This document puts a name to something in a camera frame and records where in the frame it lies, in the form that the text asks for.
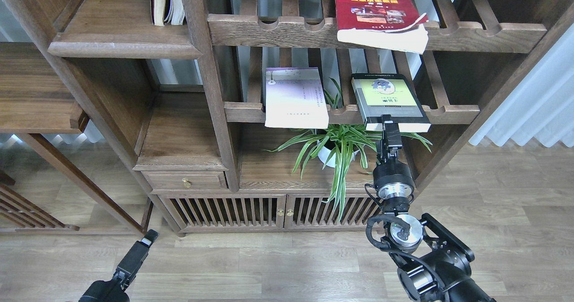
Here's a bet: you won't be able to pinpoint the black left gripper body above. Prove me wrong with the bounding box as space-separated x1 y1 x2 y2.
78 280 130 302

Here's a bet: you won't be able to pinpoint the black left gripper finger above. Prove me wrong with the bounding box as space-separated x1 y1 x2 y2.
114 230 159 289

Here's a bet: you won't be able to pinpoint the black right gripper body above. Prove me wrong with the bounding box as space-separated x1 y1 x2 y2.
373 150 414 190

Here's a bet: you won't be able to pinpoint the green and grey book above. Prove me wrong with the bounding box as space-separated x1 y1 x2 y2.
351 73 431 133

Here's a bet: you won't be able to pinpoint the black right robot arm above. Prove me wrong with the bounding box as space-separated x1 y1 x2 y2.
365 115 493 302

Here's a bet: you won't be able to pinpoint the upright books on shelf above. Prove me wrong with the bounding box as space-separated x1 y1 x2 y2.
150 0 185 26

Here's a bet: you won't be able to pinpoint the green spider plant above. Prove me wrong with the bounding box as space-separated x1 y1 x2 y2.
266 78 433 219

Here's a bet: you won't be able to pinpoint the white plant pot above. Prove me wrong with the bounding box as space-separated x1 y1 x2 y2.
318 140 337 168

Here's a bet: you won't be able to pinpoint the pale lavender book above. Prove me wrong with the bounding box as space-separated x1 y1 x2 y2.
265 67 329 129

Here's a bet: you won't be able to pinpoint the brass drawer knob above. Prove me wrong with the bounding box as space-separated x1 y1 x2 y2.
181 179 192 189

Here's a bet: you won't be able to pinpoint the red cover book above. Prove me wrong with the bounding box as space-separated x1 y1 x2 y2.
335 0 428 54

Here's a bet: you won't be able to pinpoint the wooden side furniture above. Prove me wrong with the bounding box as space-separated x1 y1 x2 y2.
1 133 153 236

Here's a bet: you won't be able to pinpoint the white curtain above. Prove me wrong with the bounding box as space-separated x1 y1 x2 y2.
470 26 574 147

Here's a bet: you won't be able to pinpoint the dark wooden bookshelf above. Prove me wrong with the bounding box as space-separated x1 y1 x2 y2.
2 0 573 234

